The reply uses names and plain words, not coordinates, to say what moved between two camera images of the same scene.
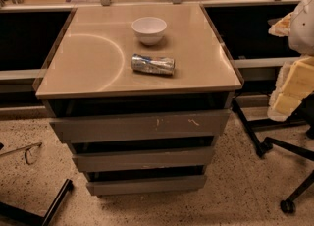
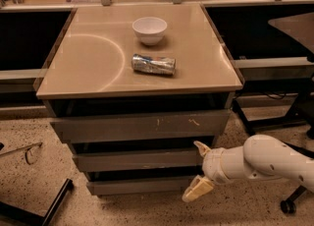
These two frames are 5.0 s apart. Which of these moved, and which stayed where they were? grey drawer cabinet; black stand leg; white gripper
Moved: white gripper
Stayed: grey drawer cabinet; black stand leg
